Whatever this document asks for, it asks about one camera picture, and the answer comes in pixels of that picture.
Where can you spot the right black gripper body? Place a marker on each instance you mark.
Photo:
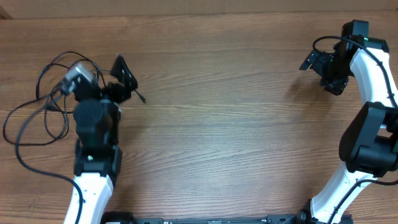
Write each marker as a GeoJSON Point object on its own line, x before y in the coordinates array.
{"type": "Point", "coordinates": [333, 70]}

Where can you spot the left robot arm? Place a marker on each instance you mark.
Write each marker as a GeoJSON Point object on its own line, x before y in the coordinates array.
{"type": "Point", "coordinates": [97, 153]}

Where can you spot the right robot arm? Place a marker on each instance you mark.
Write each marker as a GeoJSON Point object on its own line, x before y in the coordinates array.
{"type": "Point", "coordinates": [368, 147]}

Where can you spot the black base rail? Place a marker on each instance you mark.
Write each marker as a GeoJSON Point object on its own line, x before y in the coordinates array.
{"type": "Point", "coordinates": [214, 221]}

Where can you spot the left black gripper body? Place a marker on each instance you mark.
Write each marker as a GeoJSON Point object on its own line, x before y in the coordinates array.
{"type": "Point", "coordinates": [117, 94]}

